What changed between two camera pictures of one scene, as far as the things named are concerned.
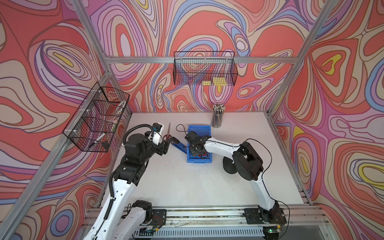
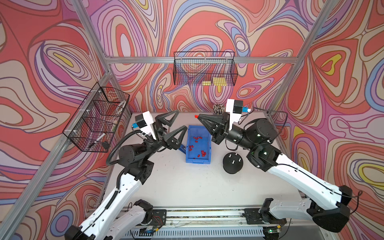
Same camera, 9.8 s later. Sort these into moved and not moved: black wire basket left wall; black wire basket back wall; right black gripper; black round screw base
Moved: right black gripper
Not moved: black wire basket back wall; black wire basket left wall; black round screw base
